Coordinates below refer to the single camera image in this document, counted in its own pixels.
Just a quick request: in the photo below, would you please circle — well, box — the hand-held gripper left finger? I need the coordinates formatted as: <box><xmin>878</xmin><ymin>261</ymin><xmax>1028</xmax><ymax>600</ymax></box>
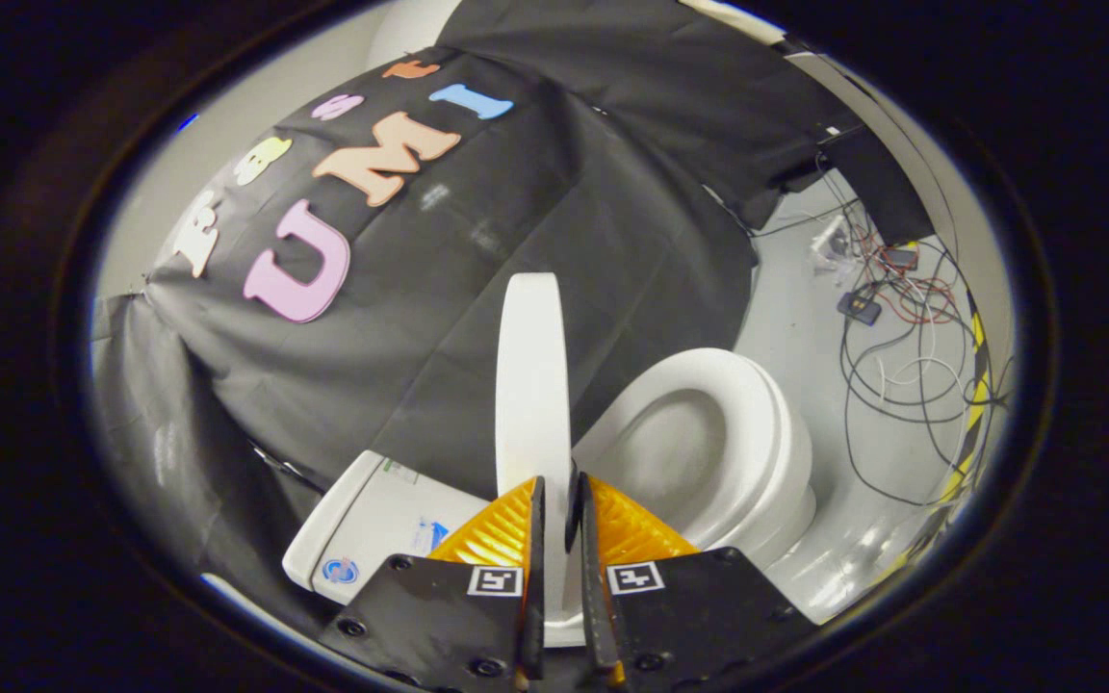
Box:
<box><xmin>317</xmin><ymin>475</ymin><xmax>548</xmax><ymax>693</ymax></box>

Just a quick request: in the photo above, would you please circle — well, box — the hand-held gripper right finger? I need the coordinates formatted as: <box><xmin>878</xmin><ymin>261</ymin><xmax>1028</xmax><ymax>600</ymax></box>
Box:
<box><xmin>574</xmin><ymin>470</ymin><xmax>819</xmax><ymax>693</ymax></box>

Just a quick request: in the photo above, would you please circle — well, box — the white toilet bowl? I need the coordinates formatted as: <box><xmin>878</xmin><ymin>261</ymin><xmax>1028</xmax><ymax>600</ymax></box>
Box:
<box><xmin>704</xmin><ymin>423</ymin><xmax>819</xmax><ymax>600</ymax></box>

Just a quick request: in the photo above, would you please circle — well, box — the black backdrop cloth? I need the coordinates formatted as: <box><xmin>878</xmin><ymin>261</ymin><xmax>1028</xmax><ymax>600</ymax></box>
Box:
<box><xmin>90</xmin><ymin>0</ymin><xmax>936</xmax><ymax>622</ymax></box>

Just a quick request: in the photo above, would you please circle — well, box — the small dark electronic box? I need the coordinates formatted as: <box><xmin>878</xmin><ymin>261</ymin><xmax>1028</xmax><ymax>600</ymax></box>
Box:
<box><xmin>837</xmin><ymin>291</ymin><xmax>884</xmax><ymax>327</ymax></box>

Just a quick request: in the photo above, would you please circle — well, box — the white power strip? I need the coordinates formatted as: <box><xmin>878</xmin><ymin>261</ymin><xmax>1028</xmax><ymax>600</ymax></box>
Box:
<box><xmin>809</xmin><ymin>214</ymin><xmax>855</xmax><ymax>281</ymax></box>

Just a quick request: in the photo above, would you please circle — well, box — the yellow black floor tape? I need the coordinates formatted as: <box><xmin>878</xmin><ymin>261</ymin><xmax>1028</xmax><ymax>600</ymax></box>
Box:
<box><xmin>934</xmin><ymin>306</ymin><xmax>995</xmax><ymax>513</ymax></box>

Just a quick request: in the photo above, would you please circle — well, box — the black box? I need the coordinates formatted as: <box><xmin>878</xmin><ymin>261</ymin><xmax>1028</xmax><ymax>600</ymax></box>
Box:
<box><xmin>822</xmin><ymin>125</ymin><xmax>937</xmax><ymax>244</ymax></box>

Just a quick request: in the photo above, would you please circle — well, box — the tangle of floor cables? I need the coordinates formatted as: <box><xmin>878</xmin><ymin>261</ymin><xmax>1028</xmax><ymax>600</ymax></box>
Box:
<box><xmin>810</xmin><ymin>154</ymin><xmax>1010</xmax><ymax>508</ymax></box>

